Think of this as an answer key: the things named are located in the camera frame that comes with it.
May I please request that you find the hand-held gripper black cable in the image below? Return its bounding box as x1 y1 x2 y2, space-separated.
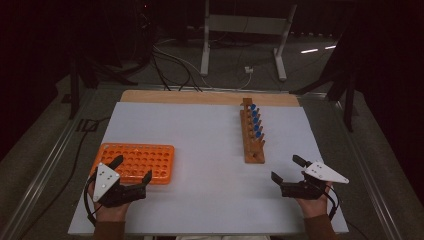
324 186 342 221
83 173 100 228

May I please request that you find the orange plastic test tube rack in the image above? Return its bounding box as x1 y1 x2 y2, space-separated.
89 142 176 185

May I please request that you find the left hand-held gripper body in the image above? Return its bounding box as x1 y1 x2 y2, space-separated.
87 162 148 208

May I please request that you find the long black floor cable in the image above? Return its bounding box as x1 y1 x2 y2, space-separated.
18 116 111 240

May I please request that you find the wooden test tube rack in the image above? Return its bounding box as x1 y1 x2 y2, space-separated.
239 97 267 165

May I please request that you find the metal floor rail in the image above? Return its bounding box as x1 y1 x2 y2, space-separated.
329 98 403 240
0 87 98 240

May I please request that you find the white board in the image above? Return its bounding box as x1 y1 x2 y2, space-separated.
67 101 349 236

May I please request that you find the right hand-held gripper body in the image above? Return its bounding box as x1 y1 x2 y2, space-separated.
280 160 350 201

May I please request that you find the left hand-held gripper black cable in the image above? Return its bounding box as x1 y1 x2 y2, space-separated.
83 173 100 228

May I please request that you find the person's left hand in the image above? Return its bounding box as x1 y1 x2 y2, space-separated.
94 200 132 224

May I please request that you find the black metal stand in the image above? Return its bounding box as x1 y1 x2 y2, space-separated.
68 49 138 120
289 33 358 133

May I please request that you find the white metal stand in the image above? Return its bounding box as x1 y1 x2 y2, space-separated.
199 0 298 82

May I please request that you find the person's right hand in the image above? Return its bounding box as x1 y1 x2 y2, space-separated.
295 182 334 220

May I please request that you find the right hand-held gripper black cable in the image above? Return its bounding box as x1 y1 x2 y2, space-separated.
324 186 342 221

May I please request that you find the white cable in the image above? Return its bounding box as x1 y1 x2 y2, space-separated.
153 39 253 91

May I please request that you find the black cable bundle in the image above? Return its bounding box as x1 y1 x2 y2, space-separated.
150 44 203 93

